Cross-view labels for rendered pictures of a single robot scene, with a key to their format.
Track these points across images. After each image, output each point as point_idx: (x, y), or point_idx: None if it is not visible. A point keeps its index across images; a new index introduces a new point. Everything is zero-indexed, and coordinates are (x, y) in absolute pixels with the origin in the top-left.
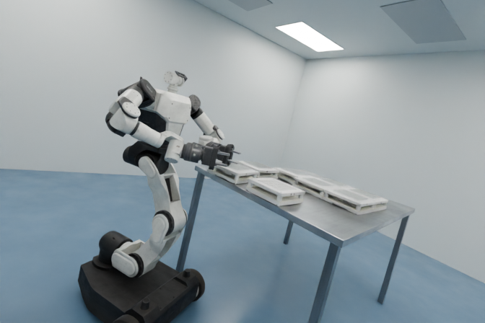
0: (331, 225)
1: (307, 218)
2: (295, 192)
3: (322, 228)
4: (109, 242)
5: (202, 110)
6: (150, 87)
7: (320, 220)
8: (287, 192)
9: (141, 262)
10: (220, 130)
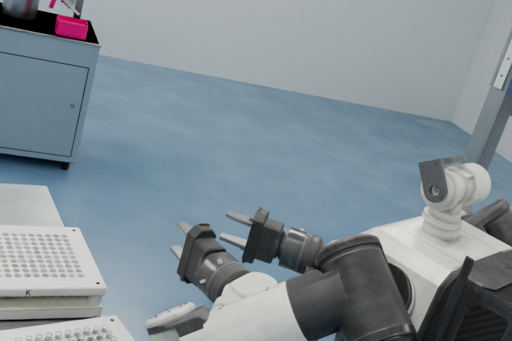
0: (8, 202)
1: (43, 222)
2: (16, 225)
3: (49, 203)
4: None
5: (294, 277)
6: (479, 214)
7: (17, 212)
8: (49, 227)
9: None
10: (174, 310)
